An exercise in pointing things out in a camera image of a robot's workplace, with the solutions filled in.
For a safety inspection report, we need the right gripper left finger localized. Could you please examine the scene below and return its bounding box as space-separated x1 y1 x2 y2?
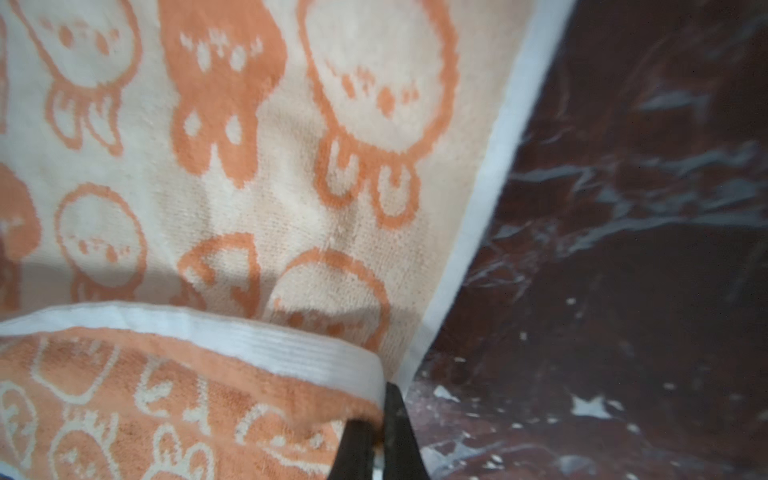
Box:
327 420 376 480

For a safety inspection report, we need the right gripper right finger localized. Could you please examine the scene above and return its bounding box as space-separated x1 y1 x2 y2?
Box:
382 383 430 480

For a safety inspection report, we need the orange bunny pattern towel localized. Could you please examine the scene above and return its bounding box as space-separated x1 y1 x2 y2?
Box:
1 1 574 479

